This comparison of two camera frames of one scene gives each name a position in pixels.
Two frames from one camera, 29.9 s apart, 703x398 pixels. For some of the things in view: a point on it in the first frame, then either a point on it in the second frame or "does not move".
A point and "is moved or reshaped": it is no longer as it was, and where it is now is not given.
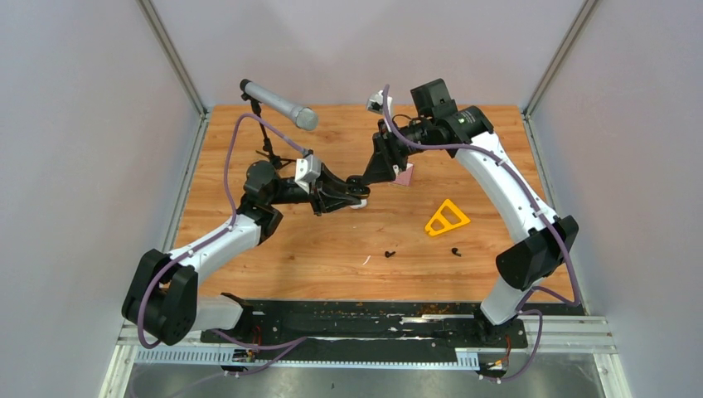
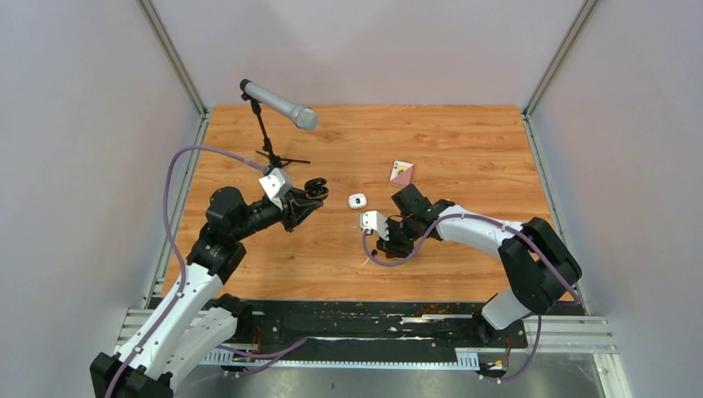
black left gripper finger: (332, 203) → (302, 211)
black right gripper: (386, 152) → (393, 249)
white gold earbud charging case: (361, 206) does not move
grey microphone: (303, 117) does not move
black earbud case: (356, 186) is moved or reshaped
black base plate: (366, 327) does not move
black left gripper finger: (333, 183) → (298, 195)
